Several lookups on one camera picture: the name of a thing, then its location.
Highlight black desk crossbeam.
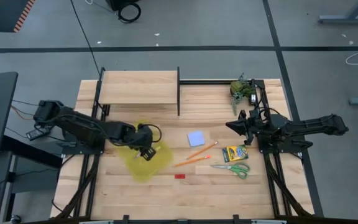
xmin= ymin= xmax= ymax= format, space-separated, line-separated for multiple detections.
xmin=0 ymin=135 xmax=63 ymax=169

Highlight black aluminium table frame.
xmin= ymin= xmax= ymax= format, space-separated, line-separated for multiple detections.
xmin=53 ymin=77 xmax=315 ymax=224

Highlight black power adapter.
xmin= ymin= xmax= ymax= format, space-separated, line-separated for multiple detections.
xmin=25 ymin=127 xmax=51 ymax=141

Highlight black shelf side panel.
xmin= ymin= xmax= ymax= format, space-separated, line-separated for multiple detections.
xmin=93 ymin=67 xmax=107 ymax=121

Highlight yellow mesh pouch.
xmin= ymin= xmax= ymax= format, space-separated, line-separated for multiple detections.
xmin=115 ymin=119 xmax=174 ymax=184

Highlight coiled black cable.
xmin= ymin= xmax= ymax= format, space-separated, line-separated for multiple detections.
xmin=117 ymin=2 xmax=142 ymax=24

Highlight wooden shelf board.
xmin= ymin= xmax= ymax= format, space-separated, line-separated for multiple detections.
xmin=99 ymin=70 xmax=179 ymax=105

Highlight small green potted plant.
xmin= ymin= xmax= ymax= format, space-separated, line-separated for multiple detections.
xmin=229 ymin=73 xmax=256 ymax=116

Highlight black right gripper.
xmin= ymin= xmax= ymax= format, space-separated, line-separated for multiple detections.
xmin=225 ymin=109 xmax=262 ymax=146

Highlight dark mat orange striped edges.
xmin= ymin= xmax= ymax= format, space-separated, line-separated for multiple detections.
xmin=0 ymin=0 xmax=37 ymax=34

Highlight black box on floor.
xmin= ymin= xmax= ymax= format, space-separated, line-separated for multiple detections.
xmin=106 ymin=0 xmax=141 ymax=12

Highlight orange pencil dull eraser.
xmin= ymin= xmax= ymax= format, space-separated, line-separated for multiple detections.
xmin=186 ymin=141 xmax=219 ymax=161

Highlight orange wire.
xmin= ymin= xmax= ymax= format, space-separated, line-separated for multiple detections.
xmin=10 ymin=105 xmax=34 ymax=121

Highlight orange pencil bright eraser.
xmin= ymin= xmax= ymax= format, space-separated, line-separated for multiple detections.
xmin=173 ymin=155 xmax=212 ymax=168

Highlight green handled scissors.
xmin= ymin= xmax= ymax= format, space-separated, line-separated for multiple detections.
xmin=210 ymin=162 xmax=251 ymax=180

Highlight grey table base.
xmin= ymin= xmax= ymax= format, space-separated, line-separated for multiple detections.
xmin=318 ymin=0 xmax=358 ymax=25

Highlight grey desk leg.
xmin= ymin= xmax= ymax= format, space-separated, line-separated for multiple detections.
xmin=0 ymin=155 xmax=20 ymax=224

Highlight pale blue sticky note pad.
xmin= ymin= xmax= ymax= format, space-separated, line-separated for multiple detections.
xmin=186 ymin=130 xmax=206 ymax=147

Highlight yellow green crayon box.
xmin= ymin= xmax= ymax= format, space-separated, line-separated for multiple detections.
xmin=221 ymin=144 xmax=249 ymax=164

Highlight long black floor cable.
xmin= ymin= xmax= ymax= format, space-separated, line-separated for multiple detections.
xmin=70 ymin=0 xmax=102 ymax=77

